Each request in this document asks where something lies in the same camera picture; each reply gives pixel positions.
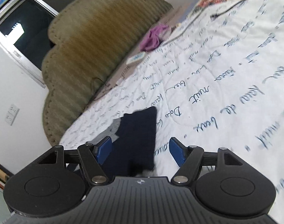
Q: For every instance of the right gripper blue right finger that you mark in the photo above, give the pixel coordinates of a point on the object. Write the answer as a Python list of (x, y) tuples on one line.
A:
[(178, 151)]

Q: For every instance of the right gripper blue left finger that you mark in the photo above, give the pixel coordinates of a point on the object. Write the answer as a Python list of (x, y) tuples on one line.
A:
[(102, 150)]

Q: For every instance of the white power strip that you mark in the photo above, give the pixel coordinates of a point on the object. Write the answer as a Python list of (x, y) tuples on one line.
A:
[(136, 58)]

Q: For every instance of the grey and navy knit garment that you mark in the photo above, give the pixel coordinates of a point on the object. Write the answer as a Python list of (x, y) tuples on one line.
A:
[(133, 143)]

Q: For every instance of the purple crumpled cloth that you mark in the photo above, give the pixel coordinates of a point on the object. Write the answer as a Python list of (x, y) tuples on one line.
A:
[(154, 37)]

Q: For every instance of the dark aluminium-framed window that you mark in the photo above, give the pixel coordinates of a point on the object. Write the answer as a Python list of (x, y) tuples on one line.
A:
[(23, 32)]

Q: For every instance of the white wall switch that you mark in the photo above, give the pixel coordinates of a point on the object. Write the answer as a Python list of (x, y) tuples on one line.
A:
[(11, 114)]

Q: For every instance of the gold and black tube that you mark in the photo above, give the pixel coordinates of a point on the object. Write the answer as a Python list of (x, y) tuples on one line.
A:
[(4, 176)]

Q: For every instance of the olive cloud-shaped headboard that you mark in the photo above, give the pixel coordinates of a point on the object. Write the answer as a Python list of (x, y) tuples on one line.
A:
[(90, 39)]

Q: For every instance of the white quilt with blue script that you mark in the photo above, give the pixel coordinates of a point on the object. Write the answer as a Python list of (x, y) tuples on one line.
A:
[(217, 82)]

